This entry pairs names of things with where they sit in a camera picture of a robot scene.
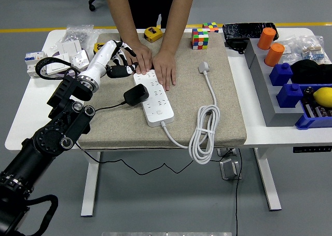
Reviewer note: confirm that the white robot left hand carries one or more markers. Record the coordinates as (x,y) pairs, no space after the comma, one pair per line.
(101,58)

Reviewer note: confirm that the person's right hand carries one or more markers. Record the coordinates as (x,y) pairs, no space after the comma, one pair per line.
(141,58)

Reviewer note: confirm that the person's left hand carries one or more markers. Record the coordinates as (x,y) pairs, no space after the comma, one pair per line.
(165,67)

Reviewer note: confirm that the black plug adapter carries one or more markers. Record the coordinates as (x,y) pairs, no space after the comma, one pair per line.
(136,94)

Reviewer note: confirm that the white power strip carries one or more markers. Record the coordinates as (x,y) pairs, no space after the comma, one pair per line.
(160,114)

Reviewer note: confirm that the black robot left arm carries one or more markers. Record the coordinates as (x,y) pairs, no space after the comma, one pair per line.
(52,137)

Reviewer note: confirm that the person's right forearm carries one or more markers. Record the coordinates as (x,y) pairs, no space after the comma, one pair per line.
(119,7)

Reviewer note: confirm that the person's left forearm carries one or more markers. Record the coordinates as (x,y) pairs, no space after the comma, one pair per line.
(179,18)

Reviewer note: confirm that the round yellow tape measure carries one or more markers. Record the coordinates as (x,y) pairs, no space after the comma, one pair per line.
(97,48)

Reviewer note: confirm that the squarish yellow tape measure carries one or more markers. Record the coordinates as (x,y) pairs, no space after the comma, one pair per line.
(153,34)

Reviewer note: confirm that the grey-brown mat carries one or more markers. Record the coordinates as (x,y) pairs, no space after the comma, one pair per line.
(181,96)

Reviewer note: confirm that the clear bag of metal screws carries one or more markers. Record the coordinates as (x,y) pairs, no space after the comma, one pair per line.
(76,33)

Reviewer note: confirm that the purple bowl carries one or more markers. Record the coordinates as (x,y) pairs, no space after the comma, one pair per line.
(57,55)

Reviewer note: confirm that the large colourful puzzle cube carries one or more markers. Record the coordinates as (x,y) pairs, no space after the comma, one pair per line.
(200,40)

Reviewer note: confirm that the person's torso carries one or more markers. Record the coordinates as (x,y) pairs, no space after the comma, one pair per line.
(153,2)

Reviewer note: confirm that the small colourful puzzle cube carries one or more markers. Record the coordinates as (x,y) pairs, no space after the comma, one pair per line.
(210,27)

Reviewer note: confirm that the white circuit breaker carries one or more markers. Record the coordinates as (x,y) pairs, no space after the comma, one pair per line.
(32,58)

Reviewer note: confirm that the small black device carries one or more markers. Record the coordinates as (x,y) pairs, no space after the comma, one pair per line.
(236,44)

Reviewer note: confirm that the black cracked flat device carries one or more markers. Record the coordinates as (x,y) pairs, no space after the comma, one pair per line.
(241,31)

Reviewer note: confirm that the grey stepped stand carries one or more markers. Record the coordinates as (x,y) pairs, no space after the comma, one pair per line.
(262,90)

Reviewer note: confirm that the orange cylinder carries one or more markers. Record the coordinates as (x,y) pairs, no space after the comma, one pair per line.
(274,55)
(266,39)

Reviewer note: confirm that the blue block with knob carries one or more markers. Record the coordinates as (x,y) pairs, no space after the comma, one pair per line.
(289,97)
(281,75)

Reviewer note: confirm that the white table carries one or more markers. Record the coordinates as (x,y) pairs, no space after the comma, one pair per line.
(272,136)

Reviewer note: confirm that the clear bag of white parts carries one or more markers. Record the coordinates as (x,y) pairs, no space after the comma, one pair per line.
(291,49)

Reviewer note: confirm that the black dotted knob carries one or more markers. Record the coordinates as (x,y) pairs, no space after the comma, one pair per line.
(308,91)

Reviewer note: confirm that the black cloth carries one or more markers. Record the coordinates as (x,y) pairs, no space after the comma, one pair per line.
(311,71)

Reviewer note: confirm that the clear bag of blue-white parts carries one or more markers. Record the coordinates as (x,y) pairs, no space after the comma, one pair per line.
(312,53)

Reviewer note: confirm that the blue plastic bin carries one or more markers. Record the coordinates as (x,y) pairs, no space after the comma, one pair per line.
(308,122)

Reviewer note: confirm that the yellow lemon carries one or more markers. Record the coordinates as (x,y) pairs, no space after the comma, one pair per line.
(323,97)

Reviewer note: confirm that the black table control panel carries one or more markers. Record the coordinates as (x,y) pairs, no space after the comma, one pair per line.
(311,150)

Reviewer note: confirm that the white wall socket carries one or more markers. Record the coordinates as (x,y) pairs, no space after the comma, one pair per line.
(79,59)

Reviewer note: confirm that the white wall switch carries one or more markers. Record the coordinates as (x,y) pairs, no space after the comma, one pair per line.
(57,67)
(70,48)

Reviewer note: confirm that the small silver metal bracket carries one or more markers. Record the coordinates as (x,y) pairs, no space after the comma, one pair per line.
(225,152)

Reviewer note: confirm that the large silver metal bracket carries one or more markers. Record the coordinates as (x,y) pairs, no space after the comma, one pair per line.
(228,169)

